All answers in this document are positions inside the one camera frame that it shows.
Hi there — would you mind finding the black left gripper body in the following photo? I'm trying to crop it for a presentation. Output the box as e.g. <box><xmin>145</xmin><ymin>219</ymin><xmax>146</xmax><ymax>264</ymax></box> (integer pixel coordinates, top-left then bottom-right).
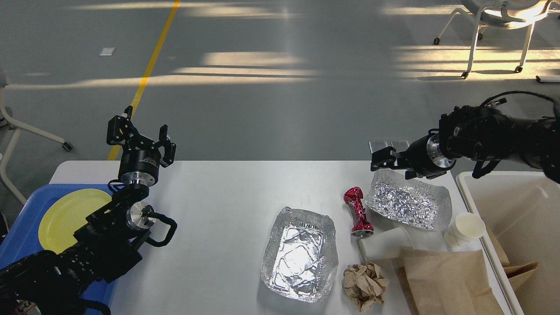
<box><xmin>118</xmin><ymin>139</ymin><xmax>161</xmax><ymax>187</ymax></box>

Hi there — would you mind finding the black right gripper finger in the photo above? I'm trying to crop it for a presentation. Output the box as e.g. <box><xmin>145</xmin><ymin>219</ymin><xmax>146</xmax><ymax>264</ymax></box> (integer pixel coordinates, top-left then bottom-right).
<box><xmin>370</xmin><ymin>148</ymin><xmax>405</xmax><ymax>172</ymax></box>

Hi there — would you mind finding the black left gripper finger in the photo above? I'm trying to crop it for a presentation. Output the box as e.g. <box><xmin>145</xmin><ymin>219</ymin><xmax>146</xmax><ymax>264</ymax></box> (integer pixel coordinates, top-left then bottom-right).
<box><xmin>106</xmin><ymin>106</ymin><xmax>141</xmax><ymax>149</ymax></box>
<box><xmin>154</xmin><ymin>125</ymin><xmax>176</xmax><ymax>168</ymax></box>

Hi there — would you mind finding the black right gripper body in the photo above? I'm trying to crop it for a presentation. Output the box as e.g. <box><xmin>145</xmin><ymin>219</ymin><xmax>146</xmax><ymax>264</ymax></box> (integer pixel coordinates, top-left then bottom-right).
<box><xmin>399</xmin><ymin>133</ymin><xmax>456</xmax><ymax>180</ymax></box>

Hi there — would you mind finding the yellow plastic plate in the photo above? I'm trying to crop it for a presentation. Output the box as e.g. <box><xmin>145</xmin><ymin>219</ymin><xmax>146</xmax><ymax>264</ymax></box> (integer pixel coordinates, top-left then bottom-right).
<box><xmin>38</xmin><ymin>188</ymin><xmax>111</xmax><ymax>254</ymax></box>

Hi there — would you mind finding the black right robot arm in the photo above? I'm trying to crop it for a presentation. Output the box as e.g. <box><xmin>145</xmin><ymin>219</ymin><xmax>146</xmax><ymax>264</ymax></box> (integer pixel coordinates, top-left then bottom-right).
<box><xmin>370</xmin><ymin>92</ymin><xmax>560</xmax><ymax>182</ymax></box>

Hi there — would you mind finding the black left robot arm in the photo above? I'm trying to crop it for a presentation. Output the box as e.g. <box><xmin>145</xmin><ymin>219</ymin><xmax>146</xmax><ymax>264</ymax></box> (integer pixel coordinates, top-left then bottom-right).
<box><xmin>1</xmin><ymin>106</ymin><xmax>177</xmax><ymax>315</ymax></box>

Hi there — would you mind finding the crushed red soda can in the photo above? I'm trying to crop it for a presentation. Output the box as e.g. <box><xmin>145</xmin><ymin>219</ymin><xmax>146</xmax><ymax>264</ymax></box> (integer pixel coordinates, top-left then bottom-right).
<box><xmin>343</xmin><ymin>187</ymin><xmax>374</xmax><ymax>238</ymax></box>

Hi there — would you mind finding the white paper cup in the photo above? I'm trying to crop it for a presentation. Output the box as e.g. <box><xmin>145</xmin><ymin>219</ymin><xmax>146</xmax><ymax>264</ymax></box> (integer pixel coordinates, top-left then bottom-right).
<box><xmin>444</xmin><ymin>213</ymin><xmax>486</xmax><ymax>247</ymax></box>

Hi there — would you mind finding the white plastic bin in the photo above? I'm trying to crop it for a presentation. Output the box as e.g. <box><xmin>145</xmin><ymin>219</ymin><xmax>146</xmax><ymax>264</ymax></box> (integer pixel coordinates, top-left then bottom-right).
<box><xmin>456</xmin><ymin>171</ymin><xmax>560</xmax><ymax>315</ymax></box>

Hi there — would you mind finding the white chair base left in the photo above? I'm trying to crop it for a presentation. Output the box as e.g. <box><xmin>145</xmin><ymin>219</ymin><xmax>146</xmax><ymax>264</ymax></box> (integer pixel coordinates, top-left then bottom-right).
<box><xmin>0</xmin><ymin>68</ymin><xmax>74</xmax><ymax>206</ymax></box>

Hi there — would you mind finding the wooden board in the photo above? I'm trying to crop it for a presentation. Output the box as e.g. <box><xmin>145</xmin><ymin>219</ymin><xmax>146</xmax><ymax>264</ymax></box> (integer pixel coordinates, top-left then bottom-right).
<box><xmin>399</xmin><ymin>248</ymin><xmax>504</xmax><ymax>315</ymax></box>

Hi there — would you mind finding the crumpled brown paper ball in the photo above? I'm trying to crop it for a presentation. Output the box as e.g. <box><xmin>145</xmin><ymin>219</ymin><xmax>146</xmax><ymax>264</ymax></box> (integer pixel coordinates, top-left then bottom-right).
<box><xmin>343</xmin><ymin>262</ymin><xmax>389</xmax><ymax>312</ymax></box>

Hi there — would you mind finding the aluminium foil tray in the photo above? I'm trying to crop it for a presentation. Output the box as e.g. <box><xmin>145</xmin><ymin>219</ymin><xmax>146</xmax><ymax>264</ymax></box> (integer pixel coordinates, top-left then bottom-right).
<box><xmin>260</xmin><ymin>206</ymin><xmax>339</xmax><ymax>303</ymax></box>

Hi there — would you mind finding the blue plastic tray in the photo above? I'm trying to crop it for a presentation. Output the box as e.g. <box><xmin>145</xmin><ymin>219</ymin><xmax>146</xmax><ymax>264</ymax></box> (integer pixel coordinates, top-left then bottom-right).
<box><xmin>1</xmin><ymin>184</ymin><xmax>116</xmax><ymax>315</ymax></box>

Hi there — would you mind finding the brown paper in bin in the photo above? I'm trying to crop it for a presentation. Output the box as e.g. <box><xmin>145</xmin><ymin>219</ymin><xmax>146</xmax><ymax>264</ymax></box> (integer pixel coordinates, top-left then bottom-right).
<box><xmin>487</xmin><ymin>230</ymin><xmax>539</xmax><ymax>292</ymax></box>

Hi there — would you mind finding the white office chair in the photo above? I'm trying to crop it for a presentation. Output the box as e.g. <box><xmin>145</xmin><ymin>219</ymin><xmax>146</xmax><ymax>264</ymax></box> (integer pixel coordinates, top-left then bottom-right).
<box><xmin>433</xmin><ymin>0</ymin><xmax>552</xmax><ymax>79</ymax></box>

